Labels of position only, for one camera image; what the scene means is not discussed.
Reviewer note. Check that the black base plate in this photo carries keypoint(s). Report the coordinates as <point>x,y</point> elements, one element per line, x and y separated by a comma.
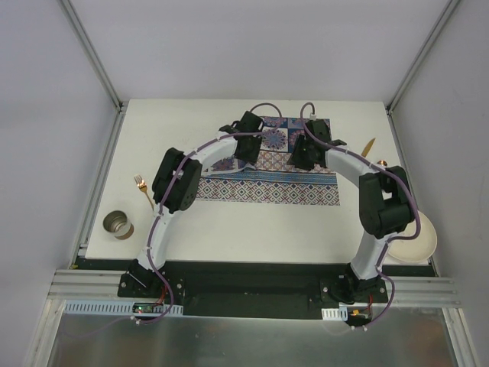
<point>255,290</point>

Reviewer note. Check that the patterned cloth placemat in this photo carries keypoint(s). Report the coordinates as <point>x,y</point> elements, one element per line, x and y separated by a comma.
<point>271,179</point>

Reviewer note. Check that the metal cup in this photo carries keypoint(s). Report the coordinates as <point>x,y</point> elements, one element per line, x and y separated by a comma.
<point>118,225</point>

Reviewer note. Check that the cream plate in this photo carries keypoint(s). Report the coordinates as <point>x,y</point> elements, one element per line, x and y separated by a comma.
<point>419,249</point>

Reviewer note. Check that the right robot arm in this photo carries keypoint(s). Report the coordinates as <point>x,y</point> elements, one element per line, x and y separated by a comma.
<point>385,204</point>

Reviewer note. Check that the gold fork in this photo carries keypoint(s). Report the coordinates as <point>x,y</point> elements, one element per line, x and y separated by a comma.
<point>142,186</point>

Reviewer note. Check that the left aluminium frame post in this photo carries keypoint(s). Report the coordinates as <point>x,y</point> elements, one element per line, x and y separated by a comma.
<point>90,52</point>

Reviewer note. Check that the right aluminium frame post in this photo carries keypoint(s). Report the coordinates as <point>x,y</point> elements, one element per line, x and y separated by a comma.
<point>423,52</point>

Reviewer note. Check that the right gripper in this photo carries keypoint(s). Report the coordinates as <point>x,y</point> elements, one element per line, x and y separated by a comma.
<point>303,155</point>

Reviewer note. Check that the gold knife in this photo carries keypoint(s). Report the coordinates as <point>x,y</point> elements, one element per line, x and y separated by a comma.
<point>368,147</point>

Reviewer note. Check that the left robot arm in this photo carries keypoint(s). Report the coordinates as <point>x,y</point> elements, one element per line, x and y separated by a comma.
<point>175,188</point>

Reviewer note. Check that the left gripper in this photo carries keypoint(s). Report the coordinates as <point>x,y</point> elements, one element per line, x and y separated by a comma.
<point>247,148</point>

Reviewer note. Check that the aluminium frame post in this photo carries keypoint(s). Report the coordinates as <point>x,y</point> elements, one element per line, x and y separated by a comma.
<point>423,52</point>
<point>90,52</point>

